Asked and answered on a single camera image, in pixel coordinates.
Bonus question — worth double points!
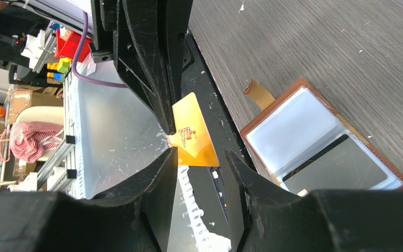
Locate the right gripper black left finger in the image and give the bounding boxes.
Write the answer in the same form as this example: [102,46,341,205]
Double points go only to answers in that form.
[0,148,178,251]

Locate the orange VIP credit card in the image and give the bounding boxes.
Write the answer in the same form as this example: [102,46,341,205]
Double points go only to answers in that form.
[167,92,219,167]

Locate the aluminium front rail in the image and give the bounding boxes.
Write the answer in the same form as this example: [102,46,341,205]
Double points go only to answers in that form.
[37,71,85,199]

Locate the brown card holder wallet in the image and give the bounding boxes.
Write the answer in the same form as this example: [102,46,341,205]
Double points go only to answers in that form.
[240,78,403,196]

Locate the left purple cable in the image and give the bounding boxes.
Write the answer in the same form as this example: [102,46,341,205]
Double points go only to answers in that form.
[71,10,129,89]

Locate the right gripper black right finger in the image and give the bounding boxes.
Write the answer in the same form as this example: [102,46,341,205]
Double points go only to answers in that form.
[224,151,403,251]

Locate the red striped cloth background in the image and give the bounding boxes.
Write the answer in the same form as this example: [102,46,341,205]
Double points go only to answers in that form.
[9,121,63,163]

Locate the red bin background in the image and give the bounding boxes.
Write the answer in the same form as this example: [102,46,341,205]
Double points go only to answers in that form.
[55,28,92,62]

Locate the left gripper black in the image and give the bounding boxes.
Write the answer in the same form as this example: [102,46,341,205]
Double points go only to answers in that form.
[90,0,193,135]

